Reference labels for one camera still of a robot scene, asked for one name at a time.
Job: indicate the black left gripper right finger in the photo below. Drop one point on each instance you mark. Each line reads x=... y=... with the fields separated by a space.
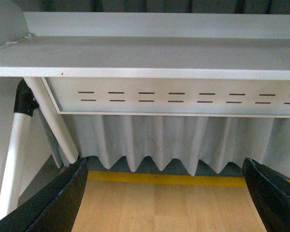
x=270 y=194

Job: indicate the white pleated curtain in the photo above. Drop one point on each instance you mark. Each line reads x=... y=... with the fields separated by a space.
x=216 y=141

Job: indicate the yellow floor tape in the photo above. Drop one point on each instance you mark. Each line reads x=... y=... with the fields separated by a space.
x=167 y=179

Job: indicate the white table leg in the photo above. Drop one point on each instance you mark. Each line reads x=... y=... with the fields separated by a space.
x=18 y=145

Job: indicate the black leg joint bracket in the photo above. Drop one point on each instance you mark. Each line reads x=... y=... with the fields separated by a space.
x=25 y=102

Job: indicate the white table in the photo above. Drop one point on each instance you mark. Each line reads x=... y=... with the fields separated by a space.
x=156 y=64

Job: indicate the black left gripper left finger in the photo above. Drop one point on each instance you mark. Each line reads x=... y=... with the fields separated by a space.
x=55 y=207

